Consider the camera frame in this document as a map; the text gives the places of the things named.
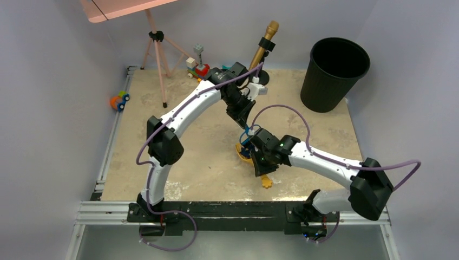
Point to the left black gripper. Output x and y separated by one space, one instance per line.
241 116

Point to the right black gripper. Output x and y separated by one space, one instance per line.
260 169

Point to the blue hand brush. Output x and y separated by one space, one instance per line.
245 146

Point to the yellow slotted plastic scoop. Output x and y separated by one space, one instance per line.
266 182

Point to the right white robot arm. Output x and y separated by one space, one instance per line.
365 189

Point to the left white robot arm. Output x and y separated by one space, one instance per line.
163 147

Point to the toy block train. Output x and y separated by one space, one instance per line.
196 68

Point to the black base bar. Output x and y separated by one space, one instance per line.
172 218

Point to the gold microphone on stand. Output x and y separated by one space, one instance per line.
265 46

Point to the pink tripod stand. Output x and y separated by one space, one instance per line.
100 11

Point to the black waste bin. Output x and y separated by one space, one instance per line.
335 66

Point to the orange green toy wheel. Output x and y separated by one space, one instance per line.
118 102

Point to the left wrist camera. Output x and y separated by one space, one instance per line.
255 88

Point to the aluminium frame rail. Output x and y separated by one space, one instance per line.
95 212

